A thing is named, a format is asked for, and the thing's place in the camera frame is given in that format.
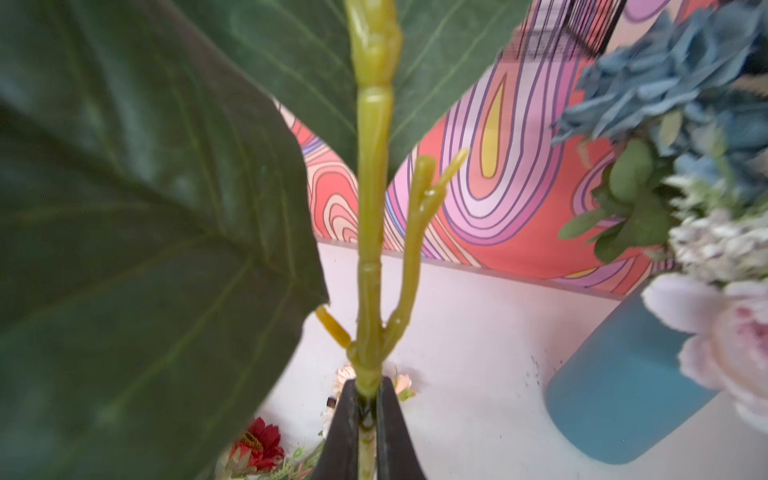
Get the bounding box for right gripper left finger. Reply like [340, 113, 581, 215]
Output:
[311, 380, 360, 480]

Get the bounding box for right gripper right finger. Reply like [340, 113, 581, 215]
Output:
[375, 377, 426, 480]

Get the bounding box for peach carnation stem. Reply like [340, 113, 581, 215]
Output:
[320, 362, 416, 439]

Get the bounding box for teal ceramic vase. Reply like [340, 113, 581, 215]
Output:
[544, 289, 716, 465]

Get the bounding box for blue hydrangea stem with leaves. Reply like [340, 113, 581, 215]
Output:
[1, 1, 529, 479]

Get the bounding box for pink rose stem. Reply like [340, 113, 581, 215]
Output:
[641, 273, 767, 434]

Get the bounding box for blue hydrangea bunch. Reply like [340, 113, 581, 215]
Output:
[554, 1, 767, 285]

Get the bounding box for red flower stem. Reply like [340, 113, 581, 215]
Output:
[215, 417, 285, 479]

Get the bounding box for back wire basket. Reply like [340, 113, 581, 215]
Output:
[506, 0, 627, 60]

